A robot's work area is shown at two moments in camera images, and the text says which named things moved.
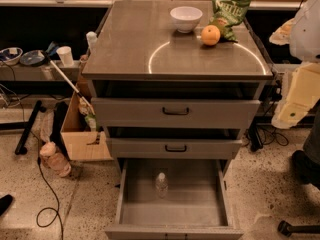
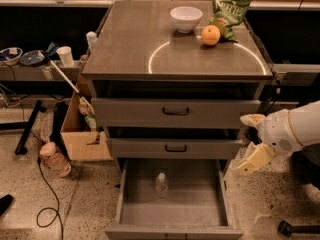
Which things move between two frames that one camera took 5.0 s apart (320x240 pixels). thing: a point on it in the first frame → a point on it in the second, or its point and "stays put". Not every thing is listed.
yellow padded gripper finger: [303, 88] → [261, 155]
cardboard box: [79, 142] stays put
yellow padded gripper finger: [282, 35] → [253, 119]
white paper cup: [66, 55] stays put
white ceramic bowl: [186, 18] stays put
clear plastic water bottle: [161, 185] stays put
